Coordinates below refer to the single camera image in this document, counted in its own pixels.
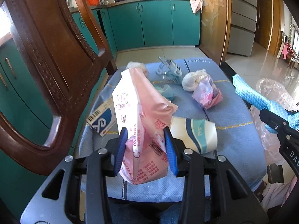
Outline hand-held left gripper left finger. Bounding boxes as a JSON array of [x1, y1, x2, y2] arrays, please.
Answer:
[[21, 127, 128, 224]]

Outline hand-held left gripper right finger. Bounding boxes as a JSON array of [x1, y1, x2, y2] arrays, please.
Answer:
[[163, 127, 269, 224]]

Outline white mesh waste basket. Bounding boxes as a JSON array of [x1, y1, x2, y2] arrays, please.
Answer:
[[249, 78, 299, 167]]

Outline light blue quilted cloth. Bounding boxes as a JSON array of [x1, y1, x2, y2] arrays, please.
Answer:
[[232, 74, 299, 133]]

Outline pink printed plastic packet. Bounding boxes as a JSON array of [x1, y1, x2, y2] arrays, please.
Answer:
[[112, 68, 178, 185]]

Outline white tissue ball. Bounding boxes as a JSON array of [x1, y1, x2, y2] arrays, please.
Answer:
[[182, 69, 208, 91], [127, 61, 149, 76]]

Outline white teal striped paper cup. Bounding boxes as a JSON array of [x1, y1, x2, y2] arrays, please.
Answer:
[[169, 116, 218, 154]]

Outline blue white cardboard box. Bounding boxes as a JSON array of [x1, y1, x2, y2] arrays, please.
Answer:
[[86, 97, 117, 137]]

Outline blue seat cushion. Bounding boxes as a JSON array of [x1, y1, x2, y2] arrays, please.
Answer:
[[78, 57, 267, 203]]

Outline light pink garment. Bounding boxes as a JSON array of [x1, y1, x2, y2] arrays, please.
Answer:
[[260, 177, 299, 212]]

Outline crumpled light blue tissue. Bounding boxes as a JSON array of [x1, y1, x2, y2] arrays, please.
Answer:
[[154, 84, 175, 101]]

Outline pink hanging clothes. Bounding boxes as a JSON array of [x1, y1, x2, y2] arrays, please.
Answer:
[[281, 43, 290, 60]]

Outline pink clear plastic bag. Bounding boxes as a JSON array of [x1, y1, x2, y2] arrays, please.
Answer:
[[192, 75, 223, 110]]

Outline black floor threshold strip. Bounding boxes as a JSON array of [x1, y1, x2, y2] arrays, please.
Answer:
[[221, 62, 237, 80]]

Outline crumpled blue white packet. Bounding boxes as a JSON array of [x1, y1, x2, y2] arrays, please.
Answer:
[[155, 56, 183, 84]]

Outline brown wooden door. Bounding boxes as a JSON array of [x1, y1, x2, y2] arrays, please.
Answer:
[[256, 0, 273, 50]]

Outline grey refrigerator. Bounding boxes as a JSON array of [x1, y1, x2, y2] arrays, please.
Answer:
[[228, 0, 260, 57]]

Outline wooden glass door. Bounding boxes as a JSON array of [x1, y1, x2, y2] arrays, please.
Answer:
[[190, 0, 232, 66]]

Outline carved wooden chair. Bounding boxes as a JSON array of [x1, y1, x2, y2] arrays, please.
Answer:
[[0, 0, 118, 176]]

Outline teal kitchen cabinets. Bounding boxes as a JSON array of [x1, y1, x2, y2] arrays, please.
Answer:
[[0, 0, 201, 220]]

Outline pink hanging cloth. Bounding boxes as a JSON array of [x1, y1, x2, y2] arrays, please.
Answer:
[[181, 0, 204, 14]]

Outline dark kitchen countertop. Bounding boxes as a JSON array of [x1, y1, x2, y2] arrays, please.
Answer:
[[69, 0, 190, 14]]

